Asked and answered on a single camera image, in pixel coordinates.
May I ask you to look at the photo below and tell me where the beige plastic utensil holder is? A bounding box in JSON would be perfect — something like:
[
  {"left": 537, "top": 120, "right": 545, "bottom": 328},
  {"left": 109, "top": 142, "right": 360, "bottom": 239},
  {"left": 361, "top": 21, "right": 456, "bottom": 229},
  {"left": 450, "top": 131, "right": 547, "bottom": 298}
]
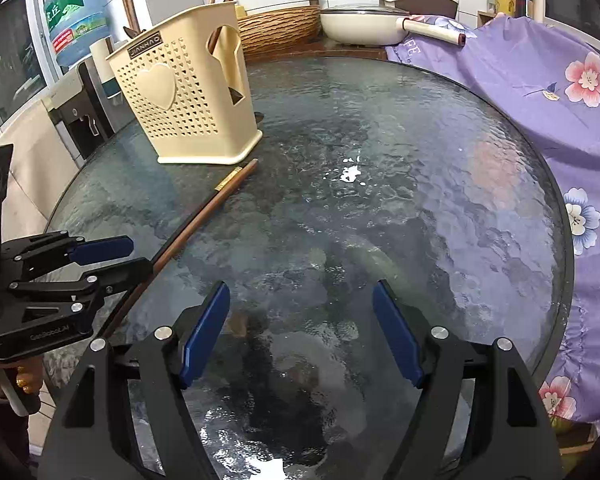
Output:
[{"left": 105, "top": 1, "right": 264, "bottom": 166}]

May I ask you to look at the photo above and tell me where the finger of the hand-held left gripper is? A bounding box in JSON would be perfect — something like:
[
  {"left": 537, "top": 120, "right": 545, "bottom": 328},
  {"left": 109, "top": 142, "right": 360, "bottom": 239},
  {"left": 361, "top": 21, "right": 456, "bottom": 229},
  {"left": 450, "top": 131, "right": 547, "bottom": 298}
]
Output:
[
  {"left": 9, "top": 256, "right": 154, "bottom": 334},
  {"left": 0, "top": 231, "right": 135, "bottom": 279}
]

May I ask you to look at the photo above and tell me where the person's left hand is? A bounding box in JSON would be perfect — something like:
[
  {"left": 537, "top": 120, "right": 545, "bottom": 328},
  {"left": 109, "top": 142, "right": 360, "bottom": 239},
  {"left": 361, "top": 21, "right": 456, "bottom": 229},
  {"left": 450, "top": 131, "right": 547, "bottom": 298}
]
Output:
[{"left": 0, "top": 351, "right": 46, "bottom": 399}]

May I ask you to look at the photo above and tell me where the white microwave oven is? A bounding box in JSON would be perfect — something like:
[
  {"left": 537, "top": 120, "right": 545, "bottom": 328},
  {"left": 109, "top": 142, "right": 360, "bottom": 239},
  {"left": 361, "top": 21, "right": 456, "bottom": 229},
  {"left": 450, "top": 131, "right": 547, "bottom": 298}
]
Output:
[{"left": 542, "top": 0, "right": 600, "bottom": 46}]

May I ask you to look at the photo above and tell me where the glass pan lid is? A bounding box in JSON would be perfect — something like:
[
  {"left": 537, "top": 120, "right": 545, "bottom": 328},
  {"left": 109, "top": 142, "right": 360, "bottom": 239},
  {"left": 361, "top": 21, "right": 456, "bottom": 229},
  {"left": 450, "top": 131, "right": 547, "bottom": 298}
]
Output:
[{"left": 321, "top": 4, "right": 411, "bottom": 17}]

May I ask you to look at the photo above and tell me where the purple floral cloth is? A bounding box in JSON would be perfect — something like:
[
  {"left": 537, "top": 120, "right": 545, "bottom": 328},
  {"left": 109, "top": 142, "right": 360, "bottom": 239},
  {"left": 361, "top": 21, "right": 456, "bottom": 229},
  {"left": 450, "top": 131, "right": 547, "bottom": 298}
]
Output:
[{"left": 385, "top": 12, "right": 600, "bottom": 431}]

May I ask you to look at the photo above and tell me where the white frying pan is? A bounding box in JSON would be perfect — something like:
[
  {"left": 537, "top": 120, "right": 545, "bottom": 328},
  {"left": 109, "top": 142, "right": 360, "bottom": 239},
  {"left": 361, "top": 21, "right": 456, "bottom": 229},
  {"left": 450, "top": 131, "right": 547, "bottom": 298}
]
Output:
[{"left": 320, "top": 4, "right": 468, "bottom": 47}]

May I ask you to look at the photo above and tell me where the white framed window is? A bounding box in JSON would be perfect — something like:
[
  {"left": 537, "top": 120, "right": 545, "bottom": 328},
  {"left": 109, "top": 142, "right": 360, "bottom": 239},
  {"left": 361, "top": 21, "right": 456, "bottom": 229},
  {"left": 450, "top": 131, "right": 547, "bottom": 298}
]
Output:
[{"left": 0, "top": 0, "right": 61, "bottom": 131}]

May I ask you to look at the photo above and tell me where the woven wicker basket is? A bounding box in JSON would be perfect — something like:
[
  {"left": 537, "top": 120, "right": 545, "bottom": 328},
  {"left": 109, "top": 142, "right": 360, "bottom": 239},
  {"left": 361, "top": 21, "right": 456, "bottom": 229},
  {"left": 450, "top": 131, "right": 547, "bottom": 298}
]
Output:
[{"left": 236, "top": 4, "right": 323, "bottom": 57}]

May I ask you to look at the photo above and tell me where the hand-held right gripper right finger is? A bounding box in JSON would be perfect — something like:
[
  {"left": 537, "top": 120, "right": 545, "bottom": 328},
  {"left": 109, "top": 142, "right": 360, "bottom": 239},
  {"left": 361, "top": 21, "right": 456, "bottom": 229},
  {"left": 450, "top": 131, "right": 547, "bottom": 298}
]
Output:
[{"left": 371, "top": 279, "right": 567, "bottom": 480}]

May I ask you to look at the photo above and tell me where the grey water dispenser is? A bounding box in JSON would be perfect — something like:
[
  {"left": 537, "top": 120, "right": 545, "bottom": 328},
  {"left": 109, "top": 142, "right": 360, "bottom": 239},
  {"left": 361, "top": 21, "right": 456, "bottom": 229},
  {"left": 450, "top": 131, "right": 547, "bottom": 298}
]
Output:
[{"left": 47, "top": 55, "right": 141, "bottom": 161}]

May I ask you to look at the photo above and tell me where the person's left forearm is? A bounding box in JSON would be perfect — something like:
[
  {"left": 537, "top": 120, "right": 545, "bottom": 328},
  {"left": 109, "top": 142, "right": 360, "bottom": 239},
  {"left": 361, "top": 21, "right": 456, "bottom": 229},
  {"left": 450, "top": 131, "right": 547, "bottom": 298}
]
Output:
[{"left": 0, "top": 392, "right": 31, "bottom": 466}]

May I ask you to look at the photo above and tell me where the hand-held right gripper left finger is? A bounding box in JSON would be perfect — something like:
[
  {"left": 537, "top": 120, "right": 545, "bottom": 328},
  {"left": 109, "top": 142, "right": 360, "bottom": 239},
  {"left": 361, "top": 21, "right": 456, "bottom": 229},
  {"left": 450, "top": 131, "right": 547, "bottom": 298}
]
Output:
[{"left": 36, "top": 281, "right": 231, "bottom": 480}]

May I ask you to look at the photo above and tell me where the black chopstick with gold band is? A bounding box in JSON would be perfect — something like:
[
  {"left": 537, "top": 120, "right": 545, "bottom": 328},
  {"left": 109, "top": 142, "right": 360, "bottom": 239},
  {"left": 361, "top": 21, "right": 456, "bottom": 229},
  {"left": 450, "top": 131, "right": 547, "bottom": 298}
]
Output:
[{"left": 97, "top": 165, "right": 243, "bottom": 343}]

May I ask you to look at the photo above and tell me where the blue water bottle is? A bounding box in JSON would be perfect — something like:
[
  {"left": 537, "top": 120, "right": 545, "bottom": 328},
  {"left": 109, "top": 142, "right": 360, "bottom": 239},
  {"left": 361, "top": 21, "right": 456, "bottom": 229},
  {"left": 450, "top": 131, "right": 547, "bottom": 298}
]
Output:
[{"left": 44, "top": 0, "right": 112, "bottom": 68}]

